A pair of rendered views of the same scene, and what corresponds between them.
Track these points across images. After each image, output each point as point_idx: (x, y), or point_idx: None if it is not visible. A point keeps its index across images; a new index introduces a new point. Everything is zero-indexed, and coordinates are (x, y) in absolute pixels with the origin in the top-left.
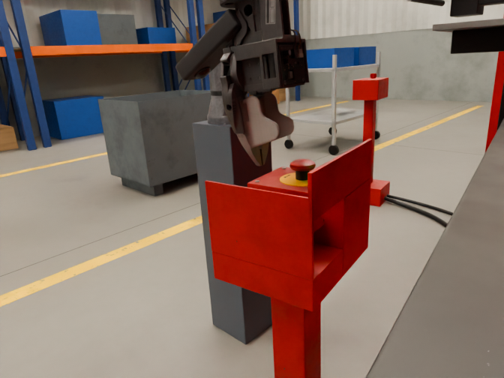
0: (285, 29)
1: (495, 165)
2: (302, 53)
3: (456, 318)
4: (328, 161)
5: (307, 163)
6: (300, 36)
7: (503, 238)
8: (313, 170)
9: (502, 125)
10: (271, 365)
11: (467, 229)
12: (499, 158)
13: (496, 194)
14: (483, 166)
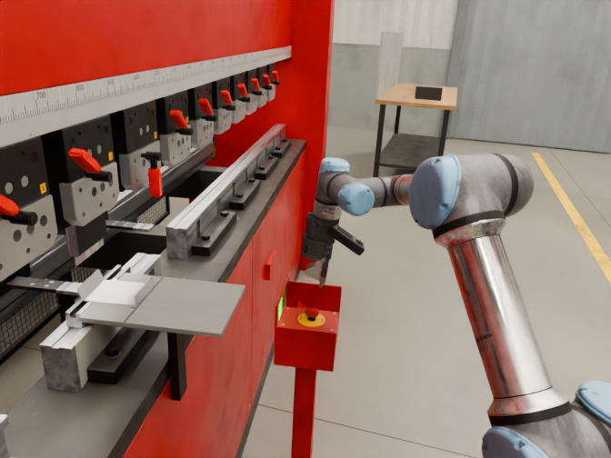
0: (307, 231)
1: (233, 250)
2: (302, 243)
3: (247, 224)
4: (285, 280)
5: (307, 308)
6: (303, 235)
7: (239, 233)
8: (287, 273)
9: (217, 279)
10: None
11: (244, 233)
12: (230, 253)
13: (236, 241)
14: (235, 250)
